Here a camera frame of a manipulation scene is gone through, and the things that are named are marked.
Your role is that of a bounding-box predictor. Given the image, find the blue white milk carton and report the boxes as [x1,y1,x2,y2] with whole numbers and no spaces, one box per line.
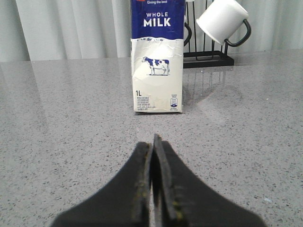
[131,0,186,113]

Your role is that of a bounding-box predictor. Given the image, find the black wire mug rack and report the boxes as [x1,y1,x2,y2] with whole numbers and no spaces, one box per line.
[183,0,234,69]

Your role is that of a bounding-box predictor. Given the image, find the white mug black handle right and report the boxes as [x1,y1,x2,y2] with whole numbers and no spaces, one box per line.
[196,0,252,47]

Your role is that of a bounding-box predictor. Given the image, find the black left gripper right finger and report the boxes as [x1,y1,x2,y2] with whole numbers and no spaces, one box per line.
[152,134,266,227]

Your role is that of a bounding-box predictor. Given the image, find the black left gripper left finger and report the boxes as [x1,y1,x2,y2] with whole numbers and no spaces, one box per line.
[52,142,152,227]

